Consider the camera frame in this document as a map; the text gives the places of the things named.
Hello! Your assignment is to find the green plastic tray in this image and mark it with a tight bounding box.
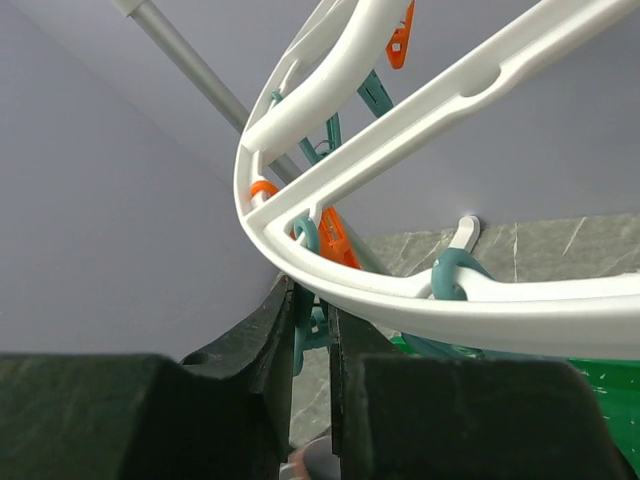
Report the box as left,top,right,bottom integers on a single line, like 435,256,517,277
391,333,639,470

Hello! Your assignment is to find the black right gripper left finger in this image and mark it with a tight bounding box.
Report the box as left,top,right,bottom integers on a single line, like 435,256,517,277
1,278,296,479

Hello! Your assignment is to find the white round clip hanger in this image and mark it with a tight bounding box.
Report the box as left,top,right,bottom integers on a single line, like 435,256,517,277
233,1,639,360

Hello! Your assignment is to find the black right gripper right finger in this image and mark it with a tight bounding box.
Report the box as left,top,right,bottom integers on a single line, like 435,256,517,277
329,308,635,479

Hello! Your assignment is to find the white grey drying rack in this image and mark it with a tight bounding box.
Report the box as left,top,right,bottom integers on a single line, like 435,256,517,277
109,0,481,276

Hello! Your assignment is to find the teal clothes peg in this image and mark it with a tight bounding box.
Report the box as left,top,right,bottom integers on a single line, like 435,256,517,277
298,113,342,165
391,247,502,360
293,289,331,376

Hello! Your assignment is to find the orange clothes peg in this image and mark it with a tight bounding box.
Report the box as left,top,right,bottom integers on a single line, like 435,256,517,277
249,180,279,203
385,1,415,70
290,207,361,269

